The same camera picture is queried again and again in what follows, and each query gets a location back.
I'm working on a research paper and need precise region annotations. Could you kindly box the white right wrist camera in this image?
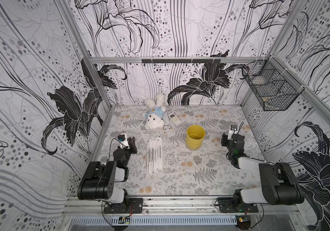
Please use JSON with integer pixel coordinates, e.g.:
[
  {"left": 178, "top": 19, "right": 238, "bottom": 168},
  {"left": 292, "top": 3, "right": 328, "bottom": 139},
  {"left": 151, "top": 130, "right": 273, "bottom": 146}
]
[{"left": 227, "top": 125, "right": 238, "bottom": 140}]

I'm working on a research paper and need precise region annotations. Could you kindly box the black wire basket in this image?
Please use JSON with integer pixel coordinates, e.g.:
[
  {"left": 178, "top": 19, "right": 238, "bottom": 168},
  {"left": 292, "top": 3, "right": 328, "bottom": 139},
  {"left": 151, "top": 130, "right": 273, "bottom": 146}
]
[{"left": 242, "top": 59, "right": 304, "bottom": 111}]

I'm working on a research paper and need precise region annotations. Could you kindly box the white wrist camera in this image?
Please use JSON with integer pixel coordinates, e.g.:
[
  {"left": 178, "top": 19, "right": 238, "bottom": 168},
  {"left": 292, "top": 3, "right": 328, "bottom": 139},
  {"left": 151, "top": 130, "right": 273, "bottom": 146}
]
[
  {"left": 227, "top": 125, "right": 238, "bottom": 140},
  {"left": 117, "top": 133, "right": 131, "bottom": 149}
]

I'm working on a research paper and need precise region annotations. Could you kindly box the yellow plastic cup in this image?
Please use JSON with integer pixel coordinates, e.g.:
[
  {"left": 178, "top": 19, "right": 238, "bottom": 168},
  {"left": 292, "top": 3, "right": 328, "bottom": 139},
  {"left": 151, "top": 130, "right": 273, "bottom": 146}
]
[{"left": 186, "top": 125, "right": 206, "bottom": 150}]

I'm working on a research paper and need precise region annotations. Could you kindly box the grey slotted cable duct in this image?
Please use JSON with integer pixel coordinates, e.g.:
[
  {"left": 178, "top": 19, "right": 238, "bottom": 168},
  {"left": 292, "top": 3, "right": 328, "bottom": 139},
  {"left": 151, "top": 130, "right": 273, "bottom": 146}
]
[{"left": 70, "top": 215, "right": 237, "bottom": 226}]

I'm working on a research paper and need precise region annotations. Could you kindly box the white remote with screen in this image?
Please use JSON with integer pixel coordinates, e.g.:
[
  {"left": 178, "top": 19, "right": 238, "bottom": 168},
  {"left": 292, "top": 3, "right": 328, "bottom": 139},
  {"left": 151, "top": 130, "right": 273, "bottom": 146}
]
[{"left": 168, "top": 113, "right": 182, "bottom": 126}]

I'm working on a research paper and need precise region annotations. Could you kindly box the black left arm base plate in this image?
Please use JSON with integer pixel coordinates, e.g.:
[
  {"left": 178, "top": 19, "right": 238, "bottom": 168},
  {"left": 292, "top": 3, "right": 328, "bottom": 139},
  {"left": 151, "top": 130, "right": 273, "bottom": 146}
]
[{"left": 103, "top": 198, "right": 143, "bottom": 215}]

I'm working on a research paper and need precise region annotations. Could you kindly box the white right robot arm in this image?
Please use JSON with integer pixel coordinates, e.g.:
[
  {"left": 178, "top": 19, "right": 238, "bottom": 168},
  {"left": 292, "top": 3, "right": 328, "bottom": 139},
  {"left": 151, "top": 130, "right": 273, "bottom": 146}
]
[{"left": 221, "top": 131, "right": 304, "bottom": 207}]

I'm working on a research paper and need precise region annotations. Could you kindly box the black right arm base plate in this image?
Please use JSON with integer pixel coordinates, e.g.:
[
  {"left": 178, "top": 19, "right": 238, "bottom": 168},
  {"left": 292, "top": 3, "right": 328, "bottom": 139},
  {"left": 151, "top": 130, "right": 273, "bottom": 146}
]
[{"left": 214, "top": 197, "right": 259, "bottom": 214}]

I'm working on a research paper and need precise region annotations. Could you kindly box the white remote control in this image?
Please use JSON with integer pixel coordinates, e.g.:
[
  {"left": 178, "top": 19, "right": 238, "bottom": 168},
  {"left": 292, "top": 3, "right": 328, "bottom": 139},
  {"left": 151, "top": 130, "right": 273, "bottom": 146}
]
[{"left": 162, "top": 112, "right": 171, "bottom": 132}]

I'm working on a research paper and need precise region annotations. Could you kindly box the white teddy bear blue shirt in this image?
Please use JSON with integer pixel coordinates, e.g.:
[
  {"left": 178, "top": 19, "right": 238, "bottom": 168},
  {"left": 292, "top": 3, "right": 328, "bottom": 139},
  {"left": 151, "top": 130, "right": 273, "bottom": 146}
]
[{"left": 144, "top": 93, "right": 166, "bottom": 130}]

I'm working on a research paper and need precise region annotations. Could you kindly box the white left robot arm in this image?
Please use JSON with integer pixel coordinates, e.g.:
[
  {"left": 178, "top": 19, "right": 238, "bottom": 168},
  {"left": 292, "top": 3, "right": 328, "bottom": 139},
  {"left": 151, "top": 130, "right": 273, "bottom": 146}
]
[{"left": 77, "top": 134, "right": 138, "bottom": 207}]

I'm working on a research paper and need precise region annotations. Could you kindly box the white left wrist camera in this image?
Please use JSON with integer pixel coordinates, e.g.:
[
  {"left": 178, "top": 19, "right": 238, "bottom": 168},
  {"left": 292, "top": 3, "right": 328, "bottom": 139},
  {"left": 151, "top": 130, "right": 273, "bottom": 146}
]
[{"left": 117, "top": 133, "right": 131, "bottom": 149}]

